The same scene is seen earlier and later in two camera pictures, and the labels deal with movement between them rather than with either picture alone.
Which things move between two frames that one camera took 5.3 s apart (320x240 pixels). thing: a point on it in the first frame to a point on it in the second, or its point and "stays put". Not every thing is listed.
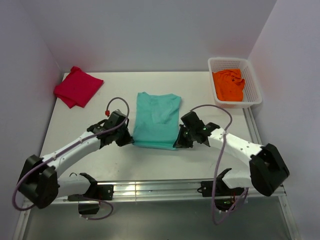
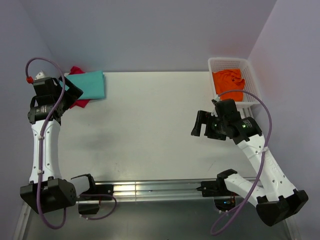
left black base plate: [99, 192] stays put
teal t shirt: [156, 122] to [91, 83]
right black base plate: [222, 189] stays put
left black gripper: [124, 137] to [71, 92]
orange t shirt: [229, 84] stays put
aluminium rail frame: [172, 189] stays put
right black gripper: [182, 138] to [208, 125]
